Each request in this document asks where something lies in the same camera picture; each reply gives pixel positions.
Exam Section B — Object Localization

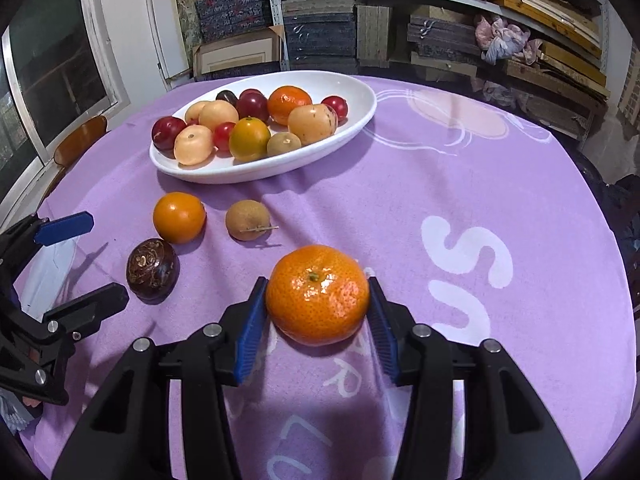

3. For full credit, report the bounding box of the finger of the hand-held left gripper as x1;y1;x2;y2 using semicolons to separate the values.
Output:
35;282;130;344
0;211;95;261

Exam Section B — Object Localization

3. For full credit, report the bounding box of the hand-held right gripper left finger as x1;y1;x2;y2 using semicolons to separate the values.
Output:
52;276;269;480

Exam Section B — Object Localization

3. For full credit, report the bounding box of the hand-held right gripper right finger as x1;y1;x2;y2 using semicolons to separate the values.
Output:
367;276;583;480

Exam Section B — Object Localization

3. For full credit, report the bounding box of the dark brown passion fruit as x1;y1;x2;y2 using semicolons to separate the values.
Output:
126;238;180;304

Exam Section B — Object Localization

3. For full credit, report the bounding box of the large orange mandarin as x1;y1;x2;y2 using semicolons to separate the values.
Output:
265;245;371;347

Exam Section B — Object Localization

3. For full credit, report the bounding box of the small orange mandarin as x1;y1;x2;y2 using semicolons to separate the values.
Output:
152;192;207;244

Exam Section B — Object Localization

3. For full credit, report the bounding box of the brown longan with stem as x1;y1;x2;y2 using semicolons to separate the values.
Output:
225;200;280;242

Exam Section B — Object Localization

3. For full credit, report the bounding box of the dark red plum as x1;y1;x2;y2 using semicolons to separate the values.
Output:
236;92;270;123
151;116;187;152

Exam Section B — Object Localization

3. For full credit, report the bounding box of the yellow apricot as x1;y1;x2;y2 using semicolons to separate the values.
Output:
198;100;239;131
185;101;211;126
173;125;217;166

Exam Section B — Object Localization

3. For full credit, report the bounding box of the white oval plate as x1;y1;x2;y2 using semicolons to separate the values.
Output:
149;70;377;184

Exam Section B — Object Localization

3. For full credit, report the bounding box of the yellow-orange mandarin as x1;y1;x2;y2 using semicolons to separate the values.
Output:
229;116;272;163

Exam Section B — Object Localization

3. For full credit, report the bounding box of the large yellow speckled fruit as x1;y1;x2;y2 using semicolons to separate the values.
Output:
287;103;337;147

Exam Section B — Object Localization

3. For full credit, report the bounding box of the person's left forearm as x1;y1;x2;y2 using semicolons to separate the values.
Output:
0;392;44;434

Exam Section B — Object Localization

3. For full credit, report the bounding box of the wooden chair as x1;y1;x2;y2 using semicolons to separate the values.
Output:
52;115;109;167

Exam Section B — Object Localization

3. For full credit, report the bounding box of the window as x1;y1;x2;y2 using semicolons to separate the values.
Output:
0;0;127;163

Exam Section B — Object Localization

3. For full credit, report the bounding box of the purple printed tablecloth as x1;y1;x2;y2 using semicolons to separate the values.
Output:
12;74;636;480

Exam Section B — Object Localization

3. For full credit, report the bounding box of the white leaning board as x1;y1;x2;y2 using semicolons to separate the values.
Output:
144;0;194;92

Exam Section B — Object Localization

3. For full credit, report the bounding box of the brown cardboard box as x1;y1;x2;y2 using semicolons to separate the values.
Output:
192;26;287;79

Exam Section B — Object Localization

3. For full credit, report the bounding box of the dark cloth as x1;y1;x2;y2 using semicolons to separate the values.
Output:
606;174;640;307

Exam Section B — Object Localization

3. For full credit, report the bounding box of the stack of patterned blue boxes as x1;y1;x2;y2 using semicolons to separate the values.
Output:
194;0;274;44

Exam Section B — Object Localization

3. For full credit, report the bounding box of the upright grey wooden box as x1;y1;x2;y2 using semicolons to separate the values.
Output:
356;5;392;69

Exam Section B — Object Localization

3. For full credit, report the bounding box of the stack of dark ribboned boxes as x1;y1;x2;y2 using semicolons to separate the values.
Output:
407;7;484;79

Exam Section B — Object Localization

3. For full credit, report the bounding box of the stack of dark grey boxes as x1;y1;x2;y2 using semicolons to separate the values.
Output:
281;0;359;72

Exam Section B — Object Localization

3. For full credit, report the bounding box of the pink crumpled cloth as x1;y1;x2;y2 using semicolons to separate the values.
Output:
475;14;544;66

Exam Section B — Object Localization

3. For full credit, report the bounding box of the stack of yellow wooden frames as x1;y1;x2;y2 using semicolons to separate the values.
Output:
492;0;612;102

